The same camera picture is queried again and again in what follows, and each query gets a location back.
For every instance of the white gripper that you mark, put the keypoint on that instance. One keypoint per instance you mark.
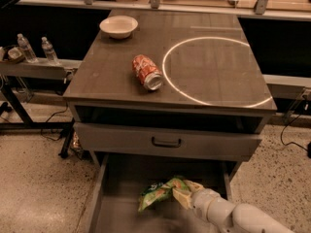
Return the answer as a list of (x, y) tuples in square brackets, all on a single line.
[(201, 199)]

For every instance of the green rice chip bag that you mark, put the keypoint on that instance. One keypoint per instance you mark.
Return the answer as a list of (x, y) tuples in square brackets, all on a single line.
[(160, 191)]

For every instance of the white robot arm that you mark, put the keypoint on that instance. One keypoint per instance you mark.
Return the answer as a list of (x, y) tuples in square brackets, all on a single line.
[(210, 206)]

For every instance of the open grey middle drawer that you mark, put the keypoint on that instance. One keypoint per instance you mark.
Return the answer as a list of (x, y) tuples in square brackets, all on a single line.
[(123, 177)]

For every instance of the orange soda can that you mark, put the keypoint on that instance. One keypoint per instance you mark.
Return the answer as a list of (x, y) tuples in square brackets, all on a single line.
[(147, 72)]

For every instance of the white bowl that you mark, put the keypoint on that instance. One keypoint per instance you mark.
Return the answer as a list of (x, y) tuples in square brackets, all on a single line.
[(118, 27)]

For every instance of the grey side table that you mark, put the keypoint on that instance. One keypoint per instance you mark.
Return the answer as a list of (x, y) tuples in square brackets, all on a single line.
[(27, 123)]

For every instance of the right clear water bottle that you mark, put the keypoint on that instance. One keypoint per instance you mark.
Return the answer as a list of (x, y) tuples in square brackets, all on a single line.
[(49, 52)]

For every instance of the clear water bottle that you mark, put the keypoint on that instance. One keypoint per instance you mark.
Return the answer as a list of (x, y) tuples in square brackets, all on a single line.
[(26, 48), (49, 52)]

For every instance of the left clear water bottle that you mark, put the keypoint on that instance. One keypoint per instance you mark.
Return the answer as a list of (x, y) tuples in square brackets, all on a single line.
[(26, 48)]

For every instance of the small bowl on side table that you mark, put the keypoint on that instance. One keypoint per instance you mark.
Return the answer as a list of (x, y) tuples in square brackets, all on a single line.
[(12, 55)]

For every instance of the upper grey drawer with handle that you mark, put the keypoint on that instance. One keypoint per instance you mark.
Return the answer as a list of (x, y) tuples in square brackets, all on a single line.
[(167, 142)]

